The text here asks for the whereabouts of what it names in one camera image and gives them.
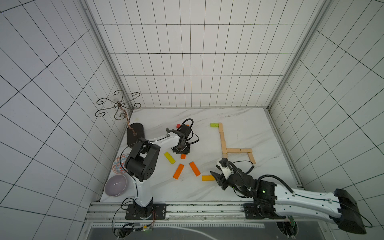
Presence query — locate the yellow block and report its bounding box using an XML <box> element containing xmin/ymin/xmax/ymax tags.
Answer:
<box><xmin>202</xmin><ymin>175</ymin><xmax>215</xmax><ymax>182</ymax></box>

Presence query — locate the natural wood block small diagonal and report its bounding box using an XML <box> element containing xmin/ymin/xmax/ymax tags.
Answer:
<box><xmin>241</xmin><ymin>149</ymin><xmax>253</xmax><ymax>153</ymax></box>

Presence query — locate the yellow-green block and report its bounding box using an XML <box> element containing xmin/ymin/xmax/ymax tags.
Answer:
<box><xmin>164</xmin><ymin>152</ymin><xmax>176</xmax><ymax>165</ymax></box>

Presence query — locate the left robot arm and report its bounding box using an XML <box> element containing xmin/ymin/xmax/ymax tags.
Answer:
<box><xmin>122</xmin><ymin>119</ymin><xmax>198</xmax><ymax>219</ymax></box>

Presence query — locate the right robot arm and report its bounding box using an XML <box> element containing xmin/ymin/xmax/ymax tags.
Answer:
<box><xmin>211</xmin><ymin>160</ymin><xmax>367</xmax><ymax>235</ymax></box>

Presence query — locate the patterned round plate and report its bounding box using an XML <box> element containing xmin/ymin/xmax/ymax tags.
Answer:
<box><xmin>112</xmin><ymin>154</ymin><xmax>129</xmax><ymax>174</ymax></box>

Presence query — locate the black wire ornament stand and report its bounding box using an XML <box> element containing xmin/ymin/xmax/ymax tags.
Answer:
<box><xmin>95</xmin><ymin>90</ymin><xmax>145</xmax><ymax>149</ymax></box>

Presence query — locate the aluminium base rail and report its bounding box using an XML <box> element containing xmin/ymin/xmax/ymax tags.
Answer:
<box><xmin>86</xmin><ymin>201</ymin><xmax>326</xmax><ymax>224</ymax></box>

